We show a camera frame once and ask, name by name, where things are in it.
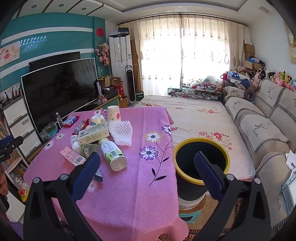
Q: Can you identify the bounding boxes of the stacked cardboard boxes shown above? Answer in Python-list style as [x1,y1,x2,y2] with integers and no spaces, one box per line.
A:
[243,43,255,61]

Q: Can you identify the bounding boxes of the person's left hand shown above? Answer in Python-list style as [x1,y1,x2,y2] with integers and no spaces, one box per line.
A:
[0,163,9,195]

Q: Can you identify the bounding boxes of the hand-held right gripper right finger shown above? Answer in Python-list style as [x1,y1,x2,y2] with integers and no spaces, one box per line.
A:
[194,152,272,241]

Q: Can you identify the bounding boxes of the black framed screen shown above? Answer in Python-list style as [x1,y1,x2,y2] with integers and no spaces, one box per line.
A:
[28,51,81,72]

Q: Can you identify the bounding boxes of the bookshelf with books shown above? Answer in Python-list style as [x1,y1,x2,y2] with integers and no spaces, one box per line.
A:
[0,113,31,202]

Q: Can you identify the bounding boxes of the teal plastic stool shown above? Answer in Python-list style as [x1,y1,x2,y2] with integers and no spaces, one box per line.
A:
[179,207,204,223]

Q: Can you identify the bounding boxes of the dotted paper cup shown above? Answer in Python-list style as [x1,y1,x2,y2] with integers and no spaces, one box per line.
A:
[107,105,122,122]

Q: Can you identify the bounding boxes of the clear green plastic packet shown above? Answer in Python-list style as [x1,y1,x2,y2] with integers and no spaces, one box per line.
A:
[42,122,59,139]

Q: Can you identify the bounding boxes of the tall brown cardboard sheet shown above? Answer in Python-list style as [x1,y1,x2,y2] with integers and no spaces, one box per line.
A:
[130,40,142,93]

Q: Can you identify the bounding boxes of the beige covered sofa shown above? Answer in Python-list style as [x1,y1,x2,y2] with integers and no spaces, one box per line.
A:
[223,79,296,230]

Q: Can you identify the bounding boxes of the pink barcode box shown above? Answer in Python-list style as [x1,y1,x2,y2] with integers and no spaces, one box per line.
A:
[60,146,86,167]

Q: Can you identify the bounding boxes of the white drawer cabinet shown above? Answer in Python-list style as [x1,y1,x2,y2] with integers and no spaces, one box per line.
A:
[1,95,42,158]

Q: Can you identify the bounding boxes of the curtain rod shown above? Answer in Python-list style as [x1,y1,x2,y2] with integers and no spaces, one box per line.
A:
[117,14,249,27]

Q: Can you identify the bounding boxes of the row of photo frames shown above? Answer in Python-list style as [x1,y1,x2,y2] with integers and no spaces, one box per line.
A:
[1,83,22,102]

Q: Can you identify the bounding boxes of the clear plastic bottle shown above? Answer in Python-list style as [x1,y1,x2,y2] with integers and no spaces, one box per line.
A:
[80,143,102,159]

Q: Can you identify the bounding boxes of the hanging pink flower decoration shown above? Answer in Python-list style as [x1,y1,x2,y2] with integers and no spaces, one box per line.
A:
[95,40,110,66]

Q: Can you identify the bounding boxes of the cream carton box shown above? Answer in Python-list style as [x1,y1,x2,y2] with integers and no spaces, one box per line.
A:
[77,123,110,144]

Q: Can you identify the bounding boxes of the red snack wrapper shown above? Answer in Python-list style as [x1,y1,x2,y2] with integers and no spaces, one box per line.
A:
[73,119,89,135]

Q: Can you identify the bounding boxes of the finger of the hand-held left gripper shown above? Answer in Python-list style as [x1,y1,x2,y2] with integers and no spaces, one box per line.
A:
[0,136,24,149]

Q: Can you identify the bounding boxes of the white standing air conditioner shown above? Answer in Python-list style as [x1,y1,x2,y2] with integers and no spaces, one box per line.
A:
[109,34,133,80]

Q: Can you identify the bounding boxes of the open cardboard box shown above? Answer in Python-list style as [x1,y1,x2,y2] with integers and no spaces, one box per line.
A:
[110,77,125,87]
[98,76,111,88]

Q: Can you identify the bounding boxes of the white bucket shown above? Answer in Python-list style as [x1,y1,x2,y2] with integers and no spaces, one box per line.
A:
[179,196,206,210]

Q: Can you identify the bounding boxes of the black printed tube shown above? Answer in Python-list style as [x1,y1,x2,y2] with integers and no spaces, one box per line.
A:
[94,80,102,98]

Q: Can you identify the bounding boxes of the green label white bottle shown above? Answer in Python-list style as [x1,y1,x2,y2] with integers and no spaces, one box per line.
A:
[98,138,128,172]

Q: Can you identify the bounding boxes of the white foam fruit net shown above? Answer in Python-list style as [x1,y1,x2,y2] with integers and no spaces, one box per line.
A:
[107,120,133,147]

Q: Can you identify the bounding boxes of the patterned rug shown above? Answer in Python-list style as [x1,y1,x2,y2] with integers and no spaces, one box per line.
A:
[157,197,243,241]

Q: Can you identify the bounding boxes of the small blue box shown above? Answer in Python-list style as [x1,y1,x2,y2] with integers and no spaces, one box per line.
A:
[62,116,80,127]

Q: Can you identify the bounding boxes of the pile of plush toys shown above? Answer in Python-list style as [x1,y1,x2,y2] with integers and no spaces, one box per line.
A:
[252,67,296,92]

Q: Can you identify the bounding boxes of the white yoghurt tub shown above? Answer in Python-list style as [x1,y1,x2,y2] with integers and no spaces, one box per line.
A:
[90,114,107,127]

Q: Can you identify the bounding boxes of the small white pill bottle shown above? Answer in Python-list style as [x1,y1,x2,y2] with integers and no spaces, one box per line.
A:
[70,134,81,151]

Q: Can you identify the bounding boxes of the pale blue plastic bag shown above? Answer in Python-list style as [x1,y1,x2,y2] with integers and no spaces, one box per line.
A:
[281,178,296,216]

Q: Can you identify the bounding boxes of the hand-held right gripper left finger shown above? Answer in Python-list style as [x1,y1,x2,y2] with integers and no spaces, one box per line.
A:
[23,152,101,241]

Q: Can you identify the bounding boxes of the cartoon wall poster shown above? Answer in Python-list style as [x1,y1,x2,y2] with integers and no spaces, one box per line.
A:
[0,41,21,67]

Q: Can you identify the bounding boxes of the floral bed sheet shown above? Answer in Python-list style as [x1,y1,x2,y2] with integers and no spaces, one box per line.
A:
[134,95,256,181]

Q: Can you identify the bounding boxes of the black storage box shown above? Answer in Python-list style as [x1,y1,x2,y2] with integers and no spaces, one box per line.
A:
[102,86,119,98]

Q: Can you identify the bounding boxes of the black tower fan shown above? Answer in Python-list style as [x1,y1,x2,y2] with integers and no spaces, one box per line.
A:
[125,65,136,105]

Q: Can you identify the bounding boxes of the blue star print bag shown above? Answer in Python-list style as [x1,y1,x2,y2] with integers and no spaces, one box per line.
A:
[228,71,250,90]

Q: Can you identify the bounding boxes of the large curved television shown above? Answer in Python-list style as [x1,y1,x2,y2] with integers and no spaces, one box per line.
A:
[21,58,100,135]

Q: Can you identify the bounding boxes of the pink floral tablecloth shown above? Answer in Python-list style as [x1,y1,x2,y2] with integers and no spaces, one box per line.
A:
[23,106,189,241]

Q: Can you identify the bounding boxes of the black bin with yellow rim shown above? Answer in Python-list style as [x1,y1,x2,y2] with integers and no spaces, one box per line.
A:
[173,138,231,202]

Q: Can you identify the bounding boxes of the sheer embroidered curtain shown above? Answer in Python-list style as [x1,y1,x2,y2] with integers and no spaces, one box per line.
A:
[181,15,245,93]
[124,15,183,95]

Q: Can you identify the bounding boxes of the grey neck pillow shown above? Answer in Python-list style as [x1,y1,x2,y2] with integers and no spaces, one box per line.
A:
[244,88,256,102]

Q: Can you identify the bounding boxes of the white papers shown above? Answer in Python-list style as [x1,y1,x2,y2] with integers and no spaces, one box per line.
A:
[285,151,296,172]

